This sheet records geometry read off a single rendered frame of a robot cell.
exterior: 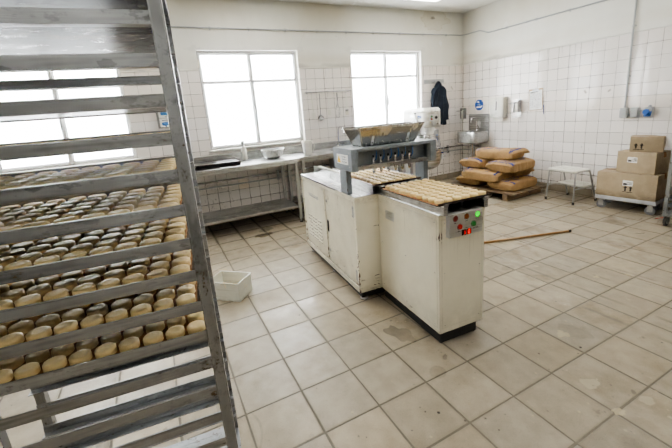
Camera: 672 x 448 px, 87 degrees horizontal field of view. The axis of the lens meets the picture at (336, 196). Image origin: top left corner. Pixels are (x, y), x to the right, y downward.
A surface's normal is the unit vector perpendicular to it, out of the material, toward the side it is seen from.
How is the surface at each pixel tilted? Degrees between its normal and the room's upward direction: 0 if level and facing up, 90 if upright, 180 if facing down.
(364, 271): 90
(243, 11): 90
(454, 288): 90
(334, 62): 90
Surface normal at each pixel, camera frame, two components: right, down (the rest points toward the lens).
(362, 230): 0.39, 0.18
